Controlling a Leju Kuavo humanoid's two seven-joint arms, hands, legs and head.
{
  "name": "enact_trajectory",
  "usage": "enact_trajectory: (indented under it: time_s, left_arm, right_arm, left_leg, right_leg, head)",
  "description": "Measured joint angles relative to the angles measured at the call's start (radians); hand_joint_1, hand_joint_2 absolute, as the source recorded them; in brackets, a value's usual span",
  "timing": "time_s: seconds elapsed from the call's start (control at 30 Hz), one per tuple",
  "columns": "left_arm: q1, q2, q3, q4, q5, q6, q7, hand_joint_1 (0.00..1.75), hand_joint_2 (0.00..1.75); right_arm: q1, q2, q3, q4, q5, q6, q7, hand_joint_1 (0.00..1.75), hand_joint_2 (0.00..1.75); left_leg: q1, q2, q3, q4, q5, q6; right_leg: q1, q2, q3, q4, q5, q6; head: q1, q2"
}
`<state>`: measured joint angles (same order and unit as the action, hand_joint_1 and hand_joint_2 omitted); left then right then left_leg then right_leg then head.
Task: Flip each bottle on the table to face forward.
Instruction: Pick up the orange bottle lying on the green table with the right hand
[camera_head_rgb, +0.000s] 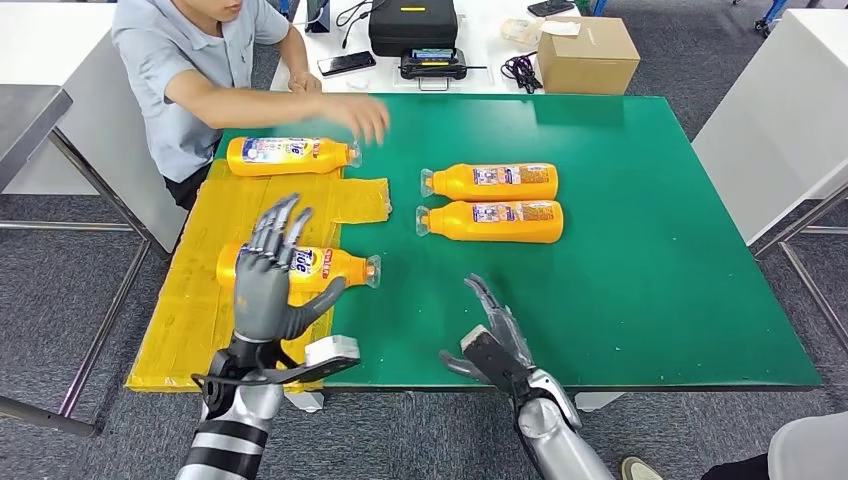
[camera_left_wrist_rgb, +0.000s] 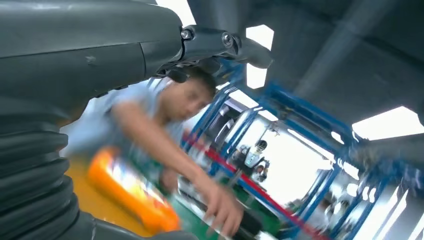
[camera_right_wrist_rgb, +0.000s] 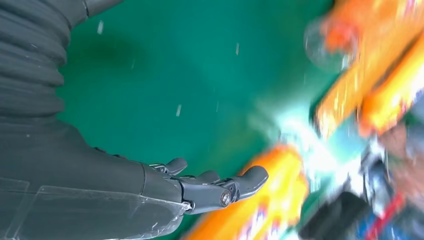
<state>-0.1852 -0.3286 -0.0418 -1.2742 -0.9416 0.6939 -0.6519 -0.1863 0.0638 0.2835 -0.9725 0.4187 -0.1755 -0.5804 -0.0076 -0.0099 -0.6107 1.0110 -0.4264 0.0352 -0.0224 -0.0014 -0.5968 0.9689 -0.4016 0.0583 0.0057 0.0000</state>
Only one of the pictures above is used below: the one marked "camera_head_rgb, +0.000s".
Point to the white desk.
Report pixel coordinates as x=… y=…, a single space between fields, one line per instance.
x=480 y=40

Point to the green item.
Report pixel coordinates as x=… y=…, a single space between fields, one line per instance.
x=582 y=6

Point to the person's right hand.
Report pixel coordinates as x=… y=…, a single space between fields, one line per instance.
x=361 y=114

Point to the dark tablet stand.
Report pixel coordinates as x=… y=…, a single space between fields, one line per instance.
x=318 y=15

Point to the orange detergent bottle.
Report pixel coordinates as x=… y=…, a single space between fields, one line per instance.
x=278 y=158
x=464 y=184
x=324 y=268
x=464 y=222

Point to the black smartphone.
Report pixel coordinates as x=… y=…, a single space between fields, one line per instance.
x=346 y=63
x=550 y=7

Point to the black remote controller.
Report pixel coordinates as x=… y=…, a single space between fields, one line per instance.
x=433 y=65

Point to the green table mat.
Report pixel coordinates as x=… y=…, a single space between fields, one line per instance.
x=662 y=265

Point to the black carrying case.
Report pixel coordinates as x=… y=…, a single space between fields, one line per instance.
x=413 y=28

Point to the white table base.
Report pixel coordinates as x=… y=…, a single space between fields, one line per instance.
x=599 y=401

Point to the white tissue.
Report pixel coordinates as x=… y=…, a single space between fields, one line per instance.
x=560 y=27

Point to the brown cardboard box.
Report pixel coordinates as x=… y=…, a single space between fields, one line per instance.
x=587 y=61

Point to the blue metal frame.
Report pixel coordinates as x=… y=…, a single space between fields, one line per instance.
x=771 y=12

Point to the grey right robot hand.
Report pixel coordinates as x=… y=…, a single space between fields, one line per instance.
x=510 y=331

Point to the person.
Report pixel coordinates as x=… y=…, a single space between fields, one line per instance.
x=192 y=60
x=815 y=450

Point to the person's left forearm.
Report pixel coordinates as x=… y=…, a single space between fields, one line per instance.
x=293 y=53

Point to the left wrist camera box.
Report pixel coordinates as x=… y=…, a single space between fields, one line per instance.
x=331 y=351

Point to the grey table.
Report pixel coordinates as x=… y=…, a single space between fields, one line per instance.
x=26 y=119

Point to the yellow taped board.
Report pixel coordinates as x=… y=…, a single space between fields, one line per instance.
x=185 y=331

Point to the blue post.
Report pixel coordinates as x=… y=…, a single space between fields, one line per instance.
x=285 y=6
x=599 y=6

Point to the white table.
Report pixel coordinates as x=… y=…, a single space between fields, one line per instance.
x=776 y=119
x=40 y=46

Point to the person's left hand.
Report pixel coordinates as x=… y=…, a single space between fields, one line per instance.
x=306 y=83

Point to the person's right forearm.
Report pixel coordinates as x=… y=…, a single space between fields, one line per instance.
x=265 y=109

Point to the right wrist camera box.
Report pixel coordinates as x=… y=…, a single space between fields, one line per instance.
x=493 y=361

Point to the clear plastic bag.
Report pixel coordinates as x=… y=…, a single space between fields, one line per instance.
x=522 y=31

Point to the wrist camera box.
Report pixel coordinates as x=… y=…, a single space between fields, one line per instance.
x=493 y=361
x=331 y=351

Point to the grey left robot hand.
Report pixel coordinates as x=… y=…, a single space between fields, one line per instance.
x=262 y=298

